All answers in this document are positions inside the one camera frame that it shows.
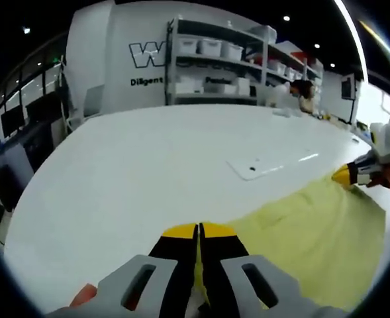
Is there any white storage bin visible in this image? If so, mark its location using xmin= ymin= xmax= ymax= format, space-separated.
xmin=222 ymin=42 xmax=244 ymax=61
xmin=177 ymin=37 xmax=198 ymax=54
xmin=197 ymin=38 xmax=222 ymax=56

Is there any black stand with screen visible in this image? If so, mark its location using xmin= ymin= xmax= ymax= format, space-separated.
xmin=341 ymin=73 xmax=360 ymax=126

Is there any person's left hand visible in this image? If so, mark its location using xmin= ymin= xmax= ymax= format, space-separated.
xmin=69 ymin=282 xmax=99 ymax=308

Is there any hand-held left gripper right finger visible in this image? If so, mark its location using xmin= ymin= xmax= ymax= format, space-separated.
xmin=198 ymin=221 xmax=348 ymax=318

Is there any dark workbench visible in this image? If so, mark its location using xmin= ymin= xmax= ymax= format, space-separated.
xmin=1 ymin=95 xmax=68 ymax=173

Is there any white flat box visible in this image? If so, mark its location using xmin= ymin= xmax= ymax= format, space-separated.
xmin=175 ymin=78 xmax=205 ymax=95

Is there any grey metal shelf rack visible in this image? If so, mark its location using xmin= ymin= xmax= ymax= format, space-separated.
xmin=164 ymin=18 xmax=324 ymax=107

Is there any curved ceiling light strip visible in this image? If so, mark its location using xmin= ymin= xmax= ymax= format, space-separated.
xmin=333 ymin=0 xmax=369 ymax=83

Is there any white office chair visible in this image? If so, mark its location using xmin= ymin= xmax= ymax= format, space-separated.
xmin=83 ymin=84 xmax=105 ymax=117

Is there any yellow blue grey garment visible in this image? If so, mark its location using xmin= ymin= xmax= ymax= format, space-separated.
xmin=191 ymin=177 xmax=387 ymax=312

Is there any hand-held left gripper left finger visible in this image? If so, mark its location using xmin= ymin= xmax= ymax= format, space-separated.
xmin=45 ymin=222 xmax=199 ymax=318

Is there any white upright box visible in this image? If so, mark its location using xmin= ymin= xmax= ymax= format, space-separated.
xmin=236 ymin=78 xmax=251 ymax=97

